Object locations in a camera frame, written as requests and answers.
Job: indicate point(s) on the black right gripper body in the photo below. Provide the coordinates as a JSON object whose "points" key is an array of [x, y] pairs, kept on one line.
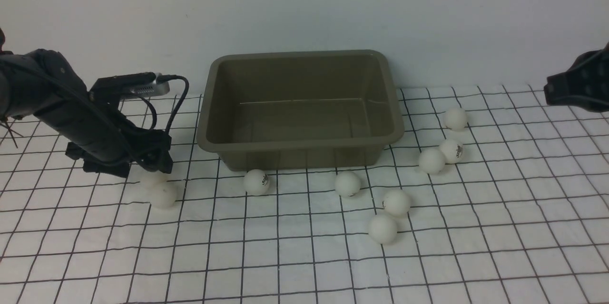
{"points": [[584, 85]]}

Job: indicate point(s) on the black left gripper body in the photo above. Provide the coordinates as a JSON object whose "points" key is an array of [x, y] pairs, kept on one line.
{"points": [[107, 146]]}

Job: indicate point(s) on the white printed ball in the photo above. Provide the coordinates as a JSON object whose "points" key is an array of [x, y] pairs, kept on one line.
{"points": [[256, 182], [452, 150]]}

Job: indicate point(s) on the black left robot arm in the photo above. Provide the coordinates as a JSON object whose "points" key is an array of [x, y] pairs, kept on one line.
{"points": [[42, 84]]}

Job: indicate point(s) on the white black-grid tablecloth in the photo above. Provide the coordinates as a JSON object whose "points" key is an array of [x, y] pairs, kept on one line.
{"points": [[521, 219]]}

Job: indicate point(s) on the olive green plastic bin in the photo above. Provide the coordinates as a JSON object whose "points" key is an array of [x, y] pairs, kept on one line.
{"points": [[299, 110]]}

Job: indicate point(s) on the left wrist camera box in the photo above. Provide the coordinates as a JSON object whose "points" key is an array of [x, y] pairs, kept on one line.
{"points": [[117, 88]]}

